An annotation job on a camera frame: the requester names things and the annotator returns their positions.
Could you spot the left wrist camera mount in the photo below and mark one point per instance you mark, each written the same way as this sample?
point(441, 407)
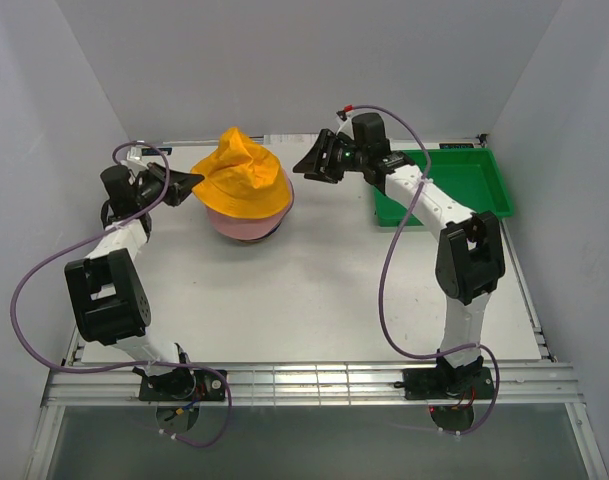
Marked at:
point(134, 163)

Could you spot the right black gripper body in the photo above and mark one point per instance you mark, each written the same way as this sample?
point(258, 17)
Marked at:
point(347, 158)

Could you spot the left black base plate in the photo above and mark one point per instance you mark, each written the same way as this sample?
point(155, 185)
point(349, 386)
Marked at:
point(204, 385)

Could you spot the pink bucket hat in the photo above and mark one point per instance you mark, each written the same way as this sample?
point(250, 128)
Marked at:
point(245, 229)

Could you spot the blue bucket hat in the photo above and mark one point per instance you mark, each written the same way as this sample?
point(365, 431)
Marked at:
point(267, 235)

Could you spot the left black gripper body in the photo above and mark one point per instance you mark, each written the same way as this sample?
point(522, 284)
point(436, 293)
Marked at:
point(149, 191)

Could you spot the green plastic tray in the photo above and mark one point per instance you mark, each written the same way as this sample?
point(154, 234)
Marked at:
point(470, 176)

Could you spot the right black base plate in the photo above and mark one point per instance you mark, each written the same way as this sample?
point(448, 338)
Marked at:
point(432, 384)

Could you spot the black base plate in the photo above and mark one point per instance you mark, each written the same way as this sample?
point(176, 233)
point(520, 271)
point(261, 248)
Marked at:
point(204, 385)
point(432, 384)

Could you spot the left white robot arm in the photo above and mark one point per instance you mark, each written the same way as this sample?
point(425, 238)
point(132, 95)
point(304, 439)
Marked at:
point(107, 296)

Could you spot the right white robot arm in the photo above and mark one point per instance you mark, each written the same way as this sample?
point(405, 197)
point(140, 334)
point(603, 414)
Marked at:
point(469, 260)

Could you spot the yellow bucket hat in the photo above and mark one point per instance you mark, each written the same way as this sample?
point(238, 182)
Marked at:
point(242, 179)

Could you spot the aluminium rail frame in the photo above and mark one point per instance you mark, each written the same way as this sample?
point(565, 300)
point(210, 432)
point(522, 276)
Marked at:
point(322, 344)

